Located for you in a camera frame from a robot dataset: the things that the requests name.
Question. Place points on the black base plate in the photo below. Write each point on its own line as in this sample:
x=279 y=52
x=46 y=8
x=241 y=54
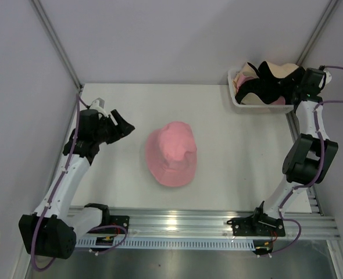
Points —
x=115 y=220
x=252 y=227

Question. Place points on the white plastic basket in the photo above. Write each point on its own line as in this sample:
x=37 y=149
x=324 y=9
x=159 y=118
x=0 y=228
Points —
x=252 y=109

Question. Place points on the cream bucket hat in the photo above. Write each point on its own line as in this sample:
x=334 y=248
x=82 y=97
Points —
x=282 y=71

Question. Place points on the aluminium mounting rail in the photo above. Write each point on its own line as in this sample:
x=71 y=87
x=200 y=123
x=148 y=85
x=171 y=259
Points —
x=161 y=223

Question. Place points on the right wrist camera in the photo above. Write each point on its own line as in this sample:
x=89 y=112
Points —
x=327 y=76

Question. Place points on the left aluminium frame post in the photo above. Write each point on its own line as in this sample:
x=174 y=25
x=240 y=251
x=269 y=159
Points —
x=55 y=41

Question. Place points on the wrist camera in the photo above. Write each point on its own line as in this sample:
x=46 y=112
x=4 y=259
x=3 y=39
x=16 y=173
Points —
x=98 y=105
x=327 y=76

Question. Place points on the black bucket hat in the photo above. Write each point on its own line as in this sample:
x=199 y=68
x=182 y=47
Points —
x=262 y=90

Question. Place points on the aluminium frame post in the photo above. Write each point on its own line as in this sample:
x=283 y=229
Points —
x=327 y=14
x=55 y=41

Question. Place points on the white slotted cable duct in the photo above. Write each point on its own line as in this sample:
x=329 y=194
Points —
x=166 y=243

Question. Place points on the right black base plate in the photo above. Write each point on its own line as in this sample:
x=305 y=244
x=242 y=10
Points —
x=252 y=227

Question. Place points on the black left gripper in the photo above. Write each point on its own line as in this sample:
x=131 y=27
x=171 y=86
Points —
x=124 y=128

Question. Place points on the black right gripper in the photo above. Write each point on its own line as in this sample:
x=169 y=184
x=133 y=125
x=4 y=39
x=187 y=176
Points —
x=297 y=78

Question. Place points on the right aluminium frame post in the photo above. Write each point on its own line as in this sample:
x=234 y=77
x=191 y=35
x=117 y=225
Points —
x=327 y=14

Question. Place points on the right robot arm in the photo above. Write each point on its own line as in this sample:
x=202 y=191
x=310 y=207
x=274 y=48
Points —
x=306 y=163

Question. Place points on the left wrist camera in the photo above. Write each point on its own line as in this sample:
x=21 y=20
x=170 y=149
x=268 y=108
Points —
x=98 y=105

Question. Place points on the pink bucket hat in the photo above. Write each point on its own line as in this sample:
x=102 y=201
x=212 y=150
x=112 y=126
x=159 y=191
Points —
x=171 y=154

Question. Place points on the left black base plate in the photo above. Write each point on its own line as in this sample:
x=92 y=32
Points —
x=115 y=220

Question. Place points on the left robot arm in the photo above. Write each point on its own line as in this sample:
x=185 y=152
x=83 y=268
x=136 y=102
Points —
x=48 y=231

